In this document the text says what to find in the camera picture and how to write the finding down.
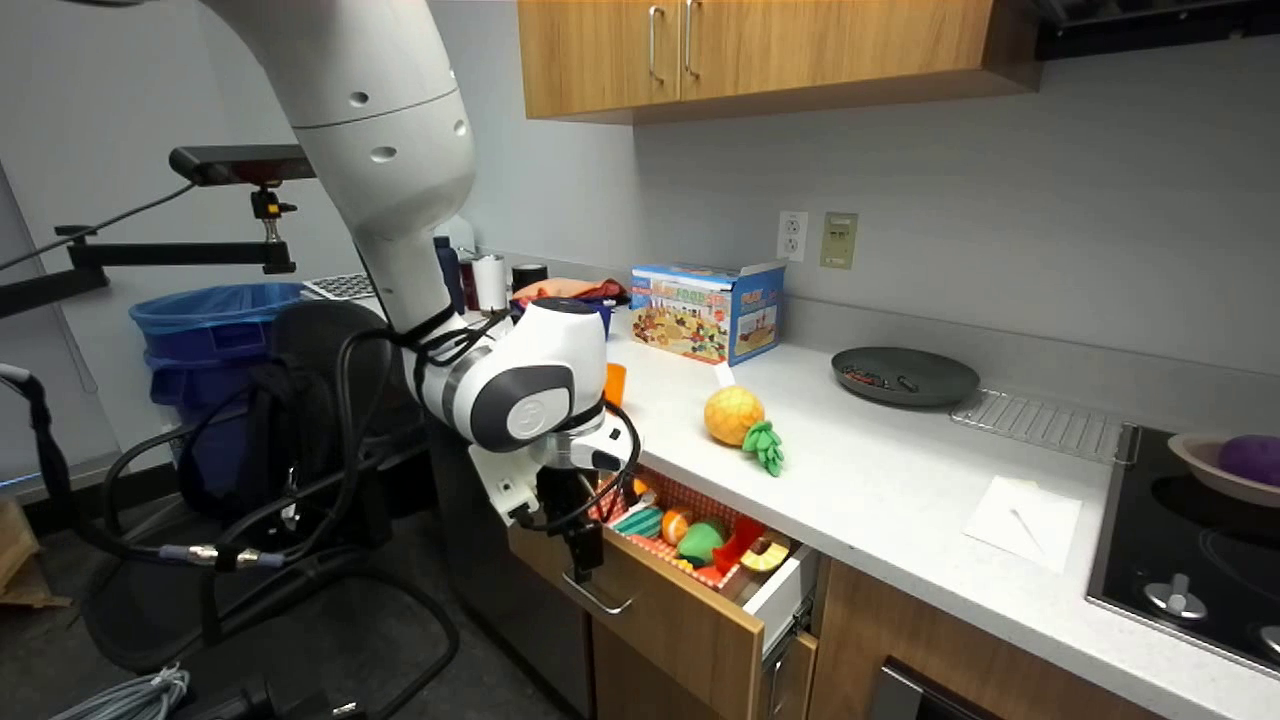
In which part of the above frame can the black office chair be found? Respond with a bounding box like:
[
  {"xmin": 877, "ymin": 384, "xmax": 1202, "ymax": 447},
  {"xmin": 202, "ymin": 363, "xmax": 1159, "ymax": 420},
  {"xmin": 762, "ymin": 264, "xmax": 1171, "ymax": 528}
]
[{"xmin": 74, "ymin": 294, "xmax": 462, "ymax": 695}]

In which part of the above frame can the red toy block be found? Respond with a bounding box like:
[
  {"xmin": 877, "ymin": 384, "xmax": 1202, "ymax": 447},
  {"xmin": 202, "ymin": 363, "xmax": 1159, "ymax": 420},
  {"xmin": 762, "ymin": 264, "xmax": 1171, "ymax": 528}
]
[{"xmin": 711, "ymin": 541, "xmax": 754, "ymax": 592}]

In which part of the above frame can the black external camera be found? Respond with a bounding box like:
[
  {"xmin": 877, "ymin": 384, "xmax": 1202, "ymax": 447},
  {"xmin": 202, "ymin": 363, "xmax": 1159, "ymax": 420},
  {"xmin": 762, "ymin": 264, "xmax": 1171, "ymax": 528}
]
[{"xmin": 168, "ymin": 140, "xmax": 320, "ymax": 187}]

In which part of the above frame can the clear ribbed mat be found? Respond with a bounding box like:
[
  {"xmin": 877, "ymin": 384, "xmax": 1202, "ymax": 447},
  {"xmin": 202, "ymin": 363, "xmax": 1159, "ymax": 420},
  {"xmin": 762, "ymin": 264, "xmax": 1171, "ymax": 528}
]
[{"xmin": 947, "ymin": 384, "xmax": 1130, "ymax": 466}]

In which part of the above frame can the black flexible hose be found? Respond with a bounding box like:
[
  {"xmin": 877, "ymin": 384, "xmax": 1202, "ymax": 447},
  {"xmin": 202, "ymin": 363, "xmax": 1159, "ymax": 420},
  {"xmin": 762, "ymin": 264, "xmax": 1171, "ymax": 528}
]
[{"xmin": 0, "ymin": 356, "xmax": 290, "ymax": 574}]

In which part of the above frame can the wooden wall cabinet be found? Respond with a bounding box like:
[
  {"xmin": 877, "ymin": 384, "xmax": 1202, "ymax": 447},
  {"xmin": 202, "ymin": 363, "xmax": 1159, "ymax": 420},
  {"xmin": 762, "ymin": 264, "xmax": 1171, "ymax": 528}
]
[{"xmin": 517, "ymin": 0, "xmax": 1043, "ymax": 126}]

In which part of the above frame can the blue trash bin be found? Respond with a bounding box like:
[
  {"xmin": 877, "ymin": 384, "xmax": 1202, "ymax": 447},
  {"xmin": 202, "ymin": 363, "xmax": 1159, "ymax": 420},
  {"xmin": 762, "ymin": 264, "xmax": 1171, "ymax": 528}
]
[{"xmin": 128, "ymin": 281, "xmax": 313, "ymax": 523}]

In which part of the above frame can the white cup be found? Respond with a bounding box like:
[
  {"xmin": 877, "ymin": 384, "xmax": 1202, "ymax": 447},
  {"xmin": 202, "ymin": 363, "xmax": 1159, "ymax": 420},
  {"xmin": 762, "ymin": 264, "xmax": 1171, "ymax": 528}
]
[{"xmin": 473, "ymin": 253, "xmax": 511, "ymax": 314}]

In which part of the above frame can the green toy pear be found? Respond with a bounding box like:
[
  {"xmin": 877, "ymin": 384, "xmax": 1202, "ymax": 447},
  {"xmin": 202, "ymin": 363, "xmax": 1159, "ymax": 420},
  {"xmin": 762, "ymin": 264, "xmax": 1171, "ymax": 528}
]
[{"xmin": 670, "ymin": 514, "xmax": 733, "ymax": 570}]

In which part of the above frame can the toy pineapple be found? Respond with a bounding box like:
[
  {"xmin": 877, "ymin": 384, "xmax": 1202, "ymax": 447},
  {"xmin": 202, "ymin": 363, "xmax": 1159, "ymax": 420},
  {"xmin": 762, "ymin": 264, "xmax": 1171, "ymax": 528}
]
[{"xmin": 700, "ymin": 378, "xmax": 792, "ymax": 481}]

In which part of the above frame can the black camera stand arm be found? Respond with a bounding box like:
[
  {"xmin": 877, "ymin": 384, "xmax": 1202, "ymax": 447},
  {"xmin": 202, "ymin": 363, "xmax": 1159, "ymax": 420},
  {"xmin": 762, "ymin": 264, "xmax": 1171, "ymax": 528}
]
[{"xmin": 0, "ymin": 183, "xmax": 301, "ymax": 319}]

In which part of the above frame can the toy watermelon slice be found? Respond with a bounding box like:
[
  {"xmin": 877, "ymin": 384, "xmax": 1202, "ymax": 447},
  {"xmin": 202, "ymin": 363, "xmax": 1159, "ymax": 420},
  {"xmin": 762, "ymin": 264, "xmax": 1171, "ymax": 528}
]
[{"xmin": 613, "ymin": 497, "xmax": 664, "ymax": 543}]

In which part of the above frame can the grey bundle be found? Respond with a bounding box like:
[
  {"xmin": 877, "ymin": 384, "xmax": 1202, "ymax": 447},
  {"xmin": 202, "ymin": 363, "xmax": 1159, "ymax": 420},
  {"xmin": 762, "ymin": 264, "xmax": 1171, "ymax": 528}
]
[{"xmin": 51, "ymin": 663, "xmax": 196, "ymax": 720}]

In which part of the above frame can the beige wall switch plate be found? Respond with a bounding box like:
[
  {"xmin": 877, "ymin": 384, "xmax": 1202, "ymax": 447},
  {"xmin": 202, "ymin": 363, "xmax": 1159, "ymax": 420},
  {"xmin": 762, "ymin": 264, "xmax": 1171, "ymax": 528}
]
[{"xmin": 816, "ymin": 207, "xmax": 859, "ymax": 271}]

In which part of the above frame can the wooden drawer with metal handle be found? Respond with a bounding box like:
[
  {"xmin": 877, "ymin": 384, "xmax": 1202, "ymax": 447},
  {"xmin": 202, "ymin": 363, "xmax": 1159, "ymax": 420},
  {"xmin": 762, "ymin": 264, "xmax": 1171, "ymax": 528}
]
[{"xmin": 505, "ymin": 456, "xmax": 819, "ymax": 720}]

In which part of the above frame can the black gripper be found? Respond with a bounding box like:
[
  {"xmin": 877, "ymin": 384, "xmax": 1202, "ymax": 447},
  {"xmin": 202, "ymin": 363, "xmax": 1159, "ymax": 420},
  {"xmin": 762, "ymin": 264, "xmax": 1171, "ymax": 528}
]
[{"xmin": 531, "ymin": 456, "xmax": 622, "ymax": 588}]

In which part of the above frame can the brown cardboard piece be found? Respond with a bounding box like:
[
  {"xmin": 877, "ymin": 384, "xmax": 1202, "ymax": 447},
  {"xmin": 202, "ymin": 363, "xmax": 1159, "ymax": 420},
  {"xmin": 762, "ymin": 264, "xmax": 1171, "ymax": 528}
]
[{"xmin": 0, "ymin": 497, "xmax": 63, "ymax": 611}]

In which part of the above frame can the black round plate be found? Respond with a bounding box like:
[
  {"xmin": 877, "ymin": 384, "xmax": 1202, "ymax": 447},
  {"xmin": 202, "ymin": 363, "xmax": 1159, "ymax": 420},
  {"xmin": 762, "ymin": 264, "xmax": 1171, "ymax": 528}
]
[{"xmin": 827, "ymin": 345, "xmax": 982, "ymax": 416}]

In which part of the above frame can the white paper sheet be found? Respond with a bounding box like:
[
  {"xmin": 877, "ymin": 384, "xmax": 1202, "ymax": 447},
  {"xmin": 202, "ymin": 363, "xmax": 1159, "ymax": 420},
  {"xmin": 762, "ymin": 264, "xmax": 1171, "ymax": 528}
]
[{"xmin": 965, "ymin": 471, "xmax": 1089, "ymax": 574}]

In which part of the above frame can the colourful toy box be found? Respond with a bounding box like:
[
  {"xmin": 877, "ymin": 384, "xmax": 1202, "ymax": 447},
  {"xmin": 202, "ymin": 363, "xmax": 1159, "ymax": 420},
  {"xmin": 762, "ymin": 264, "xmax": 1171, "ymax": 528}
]
[{"xmin": 627, "ymin": 261, "xmax": 786, "ymax": 369}]

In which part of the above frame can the dark range hood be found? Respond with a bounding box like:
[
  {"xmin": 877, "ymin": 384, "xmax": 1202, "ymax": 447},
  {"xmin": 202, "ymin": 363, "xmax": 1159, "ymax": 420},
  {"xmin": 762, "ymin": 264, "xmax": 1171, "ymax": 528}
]
[{"xmin": 1036, "ymin": 0, "xmax": 1280, "ymax": 63}]

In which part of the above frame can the beige bowl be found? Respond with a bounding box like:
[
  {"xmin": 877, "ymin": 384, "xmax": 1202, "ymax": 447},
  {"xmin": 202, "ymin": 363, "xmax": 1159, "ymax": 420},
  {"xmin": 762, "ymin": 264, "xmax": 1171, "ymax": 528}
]
[{"xmin": 1163, "ymin": 428, "xmax": 1280, "ymax": 512}]

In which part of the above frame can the yellow-green toy fruit slice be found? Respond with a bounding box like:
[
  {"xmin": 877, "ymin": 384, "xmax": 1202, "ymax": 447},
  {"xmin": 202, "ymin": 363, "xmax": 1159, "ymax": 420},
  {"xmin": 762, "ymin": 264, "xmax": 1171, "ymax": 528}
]
[{"xmin": 734, "ymin": 528, "xmax": 795, "ymax": 579}]

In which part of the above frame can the white wall outlet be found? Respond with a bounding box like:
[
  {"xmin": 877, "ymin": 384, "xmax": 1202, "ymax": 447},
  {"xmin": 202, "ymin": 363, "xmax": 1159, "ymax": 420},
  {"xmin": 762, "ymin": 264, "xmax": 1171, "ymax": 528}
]
[{"xmin": 776, "ymin": 207, "xmax": 811, "ymax": 266}]

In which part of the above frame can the wooden base cabinet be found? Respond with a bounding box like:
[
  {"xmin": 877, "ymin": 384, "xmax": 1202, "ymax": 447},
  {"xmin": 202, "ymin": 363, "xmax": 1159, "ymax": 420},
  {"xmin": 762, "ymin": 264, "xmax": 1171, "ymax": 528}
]
[{"xmin": 805, "ymin": 554, "xmax": 1168, "ymax": 720}]

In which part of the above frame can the black cooktop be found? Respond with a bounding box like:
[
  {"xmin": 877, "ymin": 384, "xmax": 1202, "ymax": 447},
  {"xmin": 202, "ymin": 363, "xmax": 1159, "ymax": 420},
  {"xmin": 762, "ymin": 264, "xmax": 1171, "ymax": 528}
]
[{"xmin": 1085, "ymin": 420, "xmax": 1280, "ymax": 677}]

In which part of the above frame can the wooden cabinet door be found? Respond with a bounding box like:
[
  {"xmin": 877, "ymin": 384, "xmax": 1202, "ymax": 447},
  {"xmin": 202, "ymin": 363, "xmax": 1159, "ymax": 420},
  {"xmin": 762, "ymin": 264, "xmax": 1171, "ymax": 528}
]
[{"xmin": 586, "ymin": 611, "xmax": 771, "ymax": 720}]

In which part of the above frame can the blue bottle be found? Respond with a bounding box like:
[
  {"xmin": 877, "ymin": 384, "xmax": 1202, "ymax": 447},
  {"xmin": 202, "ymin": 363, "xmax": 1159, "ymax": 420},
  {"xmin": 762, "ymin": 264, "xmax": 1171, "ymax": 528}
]
[{"xmin": 433, "ymin": 231, "xmax": 469, "ymax": 311}]

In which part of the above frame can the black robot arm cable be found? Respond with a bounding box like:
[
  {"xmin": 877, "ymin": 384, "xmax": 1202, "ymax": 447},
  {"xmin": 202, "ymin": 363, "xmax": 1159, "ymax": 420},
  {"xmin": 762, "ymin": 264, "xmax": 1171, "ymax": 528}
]
[{"xmin": 531, "ymin": 397, "xmax": 647, "ymax": 541}]

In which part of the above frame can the purple toy fruit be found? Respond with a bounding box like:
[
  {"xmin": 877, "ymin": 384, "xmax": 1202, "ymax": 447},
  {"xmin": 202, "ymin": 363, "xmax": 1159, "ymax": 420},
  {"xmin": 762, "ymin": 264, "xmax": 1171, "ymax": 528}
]
[{"xmin": 1213, "ymin": 431, "xmax": 1280, "ymax": 492}]

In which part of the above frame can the red checkered drawer liner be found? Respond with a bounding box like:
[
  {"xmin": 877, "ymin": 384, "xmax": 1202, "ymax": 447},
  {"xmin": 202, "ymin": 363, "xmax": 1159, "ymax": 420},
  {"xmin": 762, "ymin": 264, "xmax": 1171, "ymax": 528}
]
[{"xmin": 620, "ymin": 471, "xmax": 771, "ymax": 592}]

